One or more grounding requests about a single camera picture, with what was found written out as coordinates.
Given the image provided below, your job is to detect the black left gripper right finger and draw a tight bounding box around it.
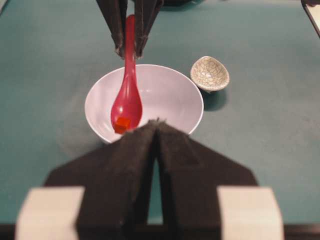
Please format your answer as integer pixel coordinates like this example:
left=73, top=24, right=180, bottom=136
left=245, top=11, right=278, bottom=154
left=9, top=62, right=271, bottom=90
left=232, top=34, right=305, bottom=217
left=155, top=122, right=258, bottom=240

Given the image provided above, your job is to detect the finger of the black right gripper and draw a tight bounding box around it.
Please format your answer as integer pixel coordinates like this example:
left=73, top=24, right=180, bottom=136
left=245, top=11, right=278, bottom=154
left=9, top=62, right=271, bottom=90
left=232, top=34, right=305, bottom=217
left=96, top=0, right=128, bottom=59
left=134, top=0, right=164, bottom=59

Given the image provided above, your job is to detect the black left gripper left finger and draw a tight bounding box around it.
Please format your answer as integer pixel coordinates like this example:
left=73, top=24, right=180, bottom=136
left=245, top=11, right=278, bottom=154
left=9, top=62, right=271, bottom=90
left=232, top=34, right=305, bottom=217
left=44, top=120, right=157, bottom=240

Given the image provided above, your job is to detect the red small block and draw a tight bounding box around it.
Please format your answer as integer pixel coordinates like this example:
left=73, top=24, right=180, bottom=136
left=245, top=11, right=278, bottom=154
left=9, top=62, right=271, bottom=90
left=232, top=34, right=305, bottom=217
left=114, top=117, right=131, bottom=135

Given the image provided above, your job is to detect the pink red plastic spoon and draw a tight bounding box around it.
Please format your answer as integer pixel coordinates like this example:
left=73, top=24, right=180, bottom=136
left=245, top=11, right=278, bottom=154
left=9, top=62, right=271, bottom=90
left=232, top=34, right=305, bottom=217
left=110, top=14, right=143, bottom=131

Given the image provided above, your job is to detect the white round bowl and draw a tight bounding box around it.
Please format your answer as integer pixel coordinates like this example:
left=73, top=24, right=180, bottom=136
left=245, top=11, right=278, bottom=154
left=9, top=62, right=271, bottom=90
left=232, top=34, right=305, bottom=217
left=84, top=64, right=204, bottom=143

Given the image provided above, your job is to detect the small crackle glaze dish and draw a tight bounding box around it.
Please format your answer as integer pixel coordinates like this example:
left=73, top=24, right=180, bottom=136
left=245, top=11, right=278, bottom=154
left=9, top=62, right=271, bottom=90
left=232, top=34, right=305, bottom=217
left=190, top=56, right=230, bottom=93

